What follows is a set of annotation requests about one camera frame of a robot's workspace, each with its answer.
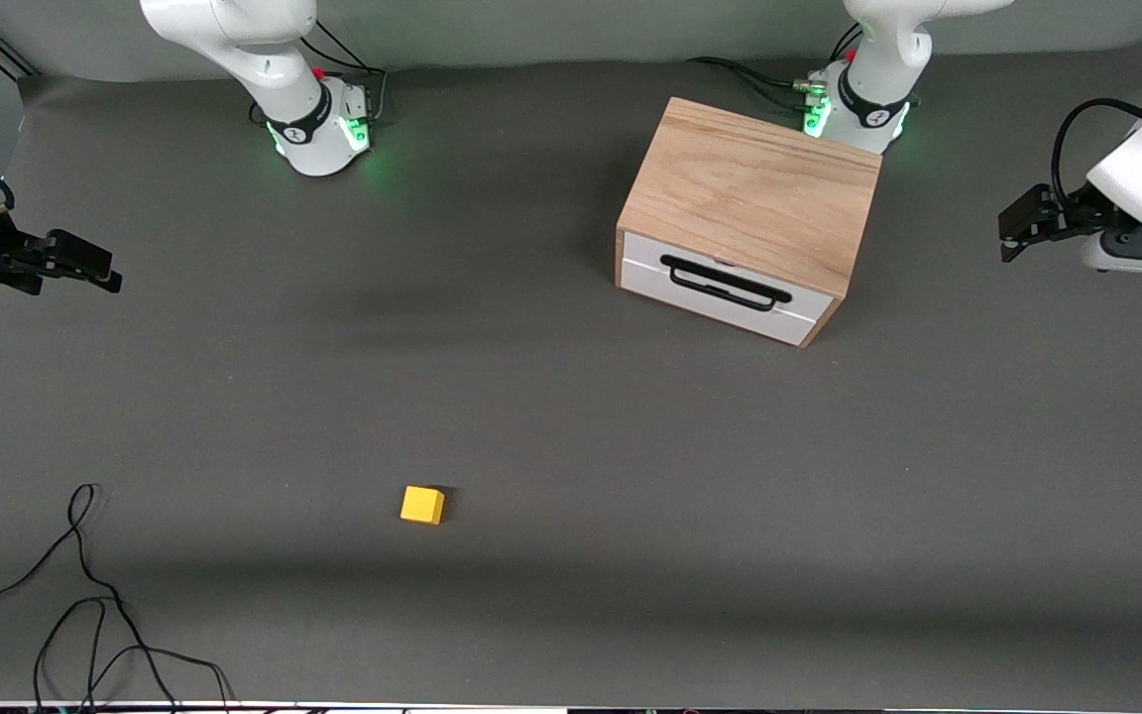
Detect wooden drawer cabinet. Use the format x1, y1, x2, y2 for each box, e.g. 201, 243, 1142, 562
616, 96, 884, 348

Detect white-fronted drawer with black handle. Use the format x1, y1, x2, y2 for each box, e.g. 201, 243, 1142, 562
619, 230, 836, 348

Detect black arm base cables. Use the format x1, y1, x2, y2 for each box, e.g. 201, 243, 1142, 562
249, 20, 390, 130
685, 25, 864, 115

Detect yellow block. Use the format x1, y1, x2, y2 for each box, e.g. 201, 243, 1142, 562
400, 485, 446, 527

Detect black right arm base cables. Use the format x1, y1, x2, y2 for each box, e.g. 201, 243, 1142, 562
249, 20, 390, 130

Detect dark grey table mat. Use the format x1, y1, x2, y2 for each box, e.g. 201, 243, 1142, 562
0, 45, 1142, 710

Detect black left arm base cables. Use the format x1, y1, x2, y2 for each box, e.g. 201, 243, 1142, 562
685, 25, 864, 115

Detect thin black looped cable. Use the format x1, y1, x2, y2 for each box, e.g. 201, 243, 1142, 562
33, 595, 235, 713
0, 483, 180, 713

